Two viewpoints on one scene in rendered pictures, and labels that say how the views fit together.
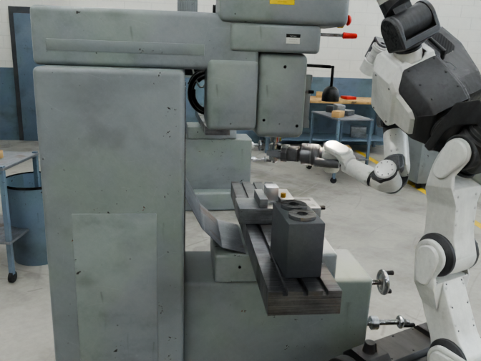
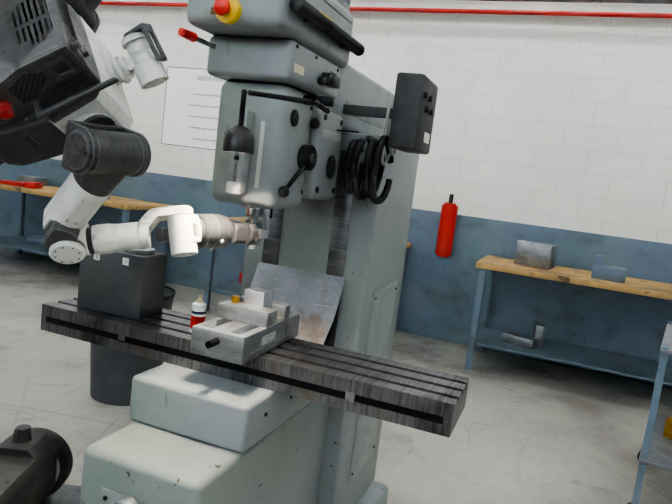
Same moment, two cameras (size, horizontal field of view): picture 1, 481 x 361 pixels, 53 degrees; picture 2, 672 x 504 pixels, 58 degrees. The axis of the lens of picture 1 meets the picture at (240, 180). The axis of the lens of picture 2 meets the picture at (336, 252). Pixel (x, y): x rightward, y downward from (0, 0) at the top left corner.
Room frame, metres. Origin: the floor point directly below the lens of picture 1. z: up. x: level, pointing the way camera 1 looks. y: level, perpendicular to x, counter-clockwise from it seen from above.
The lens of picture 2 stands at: (2.89, -1.51, 1.42)
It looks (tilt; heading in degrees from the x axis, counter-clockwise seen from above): 7 degrees down; 117
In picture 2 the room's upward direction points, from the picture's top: 7 degrees clockwise
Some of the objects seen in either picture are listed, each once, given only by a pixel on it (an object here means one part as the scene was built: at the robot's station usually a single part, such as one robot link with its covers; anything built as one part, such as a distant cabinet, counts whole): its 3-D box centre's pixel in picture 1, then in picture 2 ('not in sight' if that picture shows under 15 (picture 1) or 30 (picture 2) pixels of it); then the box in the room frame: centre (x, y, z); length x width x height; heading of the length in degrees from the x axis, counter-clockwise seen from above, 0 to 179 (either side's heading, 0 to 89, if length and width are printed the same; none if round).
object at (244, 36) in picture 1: (270, 39); (277, 70); (1.93, -0.10, 1.68); 0.34 x 0.24 x 0.10; 97
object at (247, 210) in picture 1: (277, 205); (250, 324); (1.97, -0.16, 0.99); 0.35 x 0.15 x 0.11; 98
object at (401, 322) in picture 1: (391, 321); not in sight; (1.86, -0.68, 0.51); 0.22 x 0.06 x 0.06; 97
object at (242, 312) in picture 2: (283, 198); (247, 313); (1.98, -0.19, 1.02); 0.15 x 0.06 x 0.04; 8
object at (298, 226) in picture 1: (295, 236); (122, 278); (1.52, -0.20, 1.03); 0.22 x 0.12 x 0.20; 10
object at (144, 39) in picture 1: (149, 39); (335, 103); (1.87, 0.36, 1.66); 0.80 x 0.23 x 0.20; 97
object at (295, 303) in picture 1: (270, 229); (241, 352); (1.94, -0.14, 0.89); 1.24 x 0.23 x 0.08; 7
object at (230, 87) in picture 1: (229, 92); (292, 152); (1.91, 0.06, 1.47); 0.24 x 0.19 x 0.26; 7
